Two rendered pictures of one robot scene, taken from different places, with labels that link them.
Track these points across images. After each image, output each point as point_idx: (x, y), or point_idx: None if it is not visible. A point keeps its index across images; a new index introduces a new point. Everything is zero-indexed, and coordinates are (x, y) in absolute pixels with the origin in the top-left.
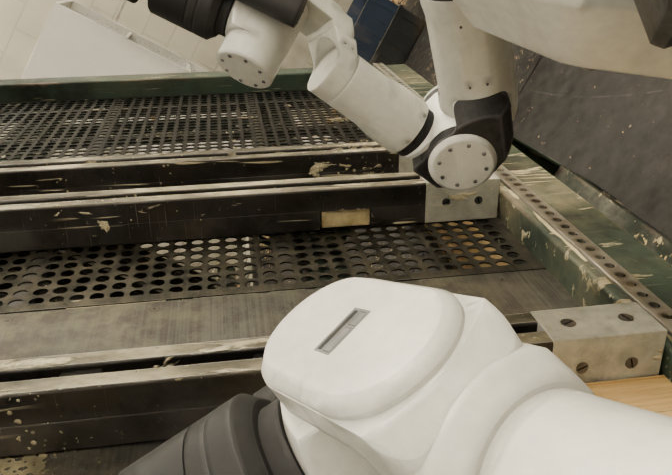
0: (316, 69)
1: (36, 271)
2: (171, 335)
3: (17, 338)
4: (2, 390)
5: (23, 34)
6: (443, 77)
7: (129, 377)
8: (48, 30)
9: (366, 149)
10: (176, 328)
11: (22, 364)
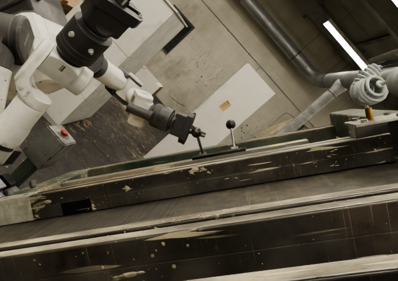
0: (35, 96)
1: None
2: (158, 215)
3: (240, 206)
4: (217, 160)
5: None
6: (3, 108)
7: (177, 167)
8: None
9: None
10: (154, 217)
11: (213, 162)
